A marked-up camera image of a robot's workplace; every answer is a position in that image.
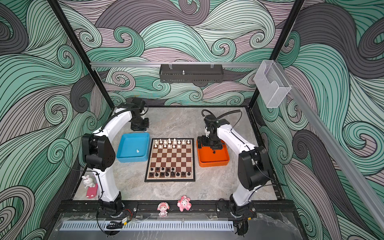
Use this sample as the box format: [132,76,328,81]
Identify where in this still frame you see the aluminium rail right wall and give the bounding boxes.
[273,62,384,230]

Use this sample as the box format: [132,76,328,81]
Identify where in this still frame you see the black front mounting rail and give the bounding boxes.
[56,199,298,220]

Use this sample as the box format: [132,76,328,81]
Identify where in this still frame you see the aluminium rail back wall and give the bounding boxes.
[90,61,261,69]

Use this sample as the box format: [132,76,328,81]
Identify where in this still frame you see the white slotted cable duct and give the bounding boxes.
[59,220,234,232]

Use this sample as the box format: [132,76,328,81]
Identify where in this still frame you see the pink hooded doll figurine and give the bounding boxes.
[157,202,170,218]

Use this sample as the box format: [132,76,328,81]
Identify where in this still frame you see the blue plastic tray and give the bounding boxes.
[116,133,151,163]

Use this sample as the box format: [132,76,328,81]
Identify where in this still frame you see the black perforated wall shelf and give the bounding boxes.
[159,65,224,84]

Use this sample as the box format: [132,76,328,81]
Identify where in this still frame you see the pink flat phone toy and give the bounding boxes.
[86,184,98,199]

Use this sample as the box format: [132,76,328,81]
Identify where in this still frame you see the aluminium rail wall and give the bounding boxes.
[273,62,384,230]
[90,61,261,69]

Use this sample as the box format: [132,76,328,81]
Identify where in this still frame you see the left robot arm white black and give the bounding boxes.
[81,98,149,216]

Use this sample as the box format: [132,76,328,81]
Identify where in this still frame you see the folding chessboard brown cream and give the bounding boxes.
[145,138,196,183]

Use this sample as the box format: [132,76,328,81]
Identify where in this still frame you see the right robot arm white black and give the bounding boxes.
[197,109,272,216]

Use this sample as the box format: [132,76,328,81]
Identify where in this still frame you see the pink pig plush figurine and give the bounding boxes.
[177,195,192,212]

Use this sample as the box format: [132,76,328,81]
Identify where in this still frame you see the clear acrylic wall holder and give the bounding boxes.
[254,60,292,109]

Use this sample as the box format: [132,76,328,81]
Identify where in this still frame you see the white bunny figurine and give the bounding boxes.
[82,175,96,189]

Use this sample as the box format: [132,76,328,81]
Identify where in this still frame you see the orange plastic tray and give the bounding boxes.
[197,136,230,168]

